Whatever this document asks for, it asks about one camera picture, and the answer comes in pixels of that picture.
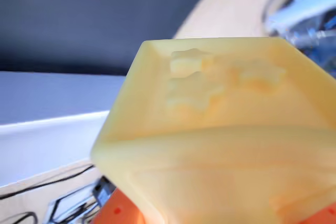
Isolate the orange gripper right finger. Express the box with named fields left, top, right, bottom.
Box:
left=295, top=202, right=336, bottom=224

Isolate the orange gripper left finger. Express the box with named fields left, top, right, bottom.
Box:
left=91, top=188, right=145, bottom=224

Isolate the yellow block with star reliefs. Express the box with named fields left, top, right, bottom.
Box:
left=90, top=37, right=336, bottom=224

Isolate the small dark connector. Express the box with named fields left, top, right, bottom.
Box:
left=93, top=178, right=116, bottom=206

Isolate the dark grey textured mat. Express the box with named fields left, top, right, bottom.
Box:
left=0, top=0, right=220, bottom=77

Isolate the clear plastic wrap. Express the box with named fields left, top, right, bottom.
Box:
left=262, top=0, right=336, bottom=79

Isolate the beige wooden board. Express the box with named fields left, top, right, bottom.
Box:
left=172, top=0, right=304, bottom=40

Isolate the black cable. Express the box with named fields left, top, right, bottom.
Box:
left=0, top=194, right=102, bottom=224
left=0, top=164, right=96, bottom=200

